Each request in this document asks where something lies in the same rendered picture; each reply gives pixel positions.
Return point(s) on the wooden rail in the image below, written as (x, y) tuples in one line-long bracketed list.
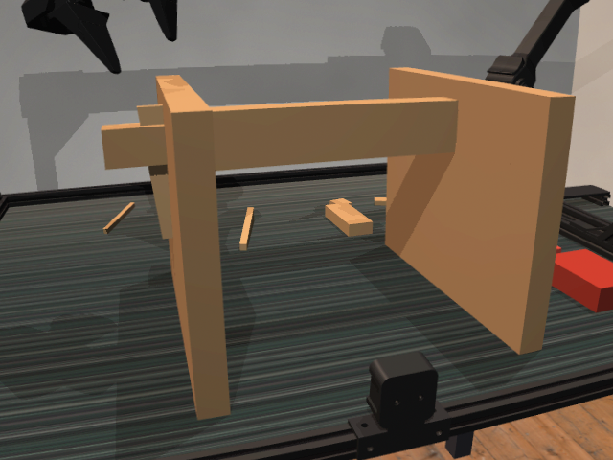
[(265, 135)]

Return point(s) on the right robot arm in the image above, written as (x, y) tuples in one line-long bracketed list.
[(520, 70)]

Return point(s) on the tan wooden board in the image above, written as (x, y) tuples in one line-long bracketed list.
[(190, 147), (482, 223)]

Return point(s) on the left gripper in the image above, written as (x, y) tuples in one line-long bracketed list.
[(89, 25)]

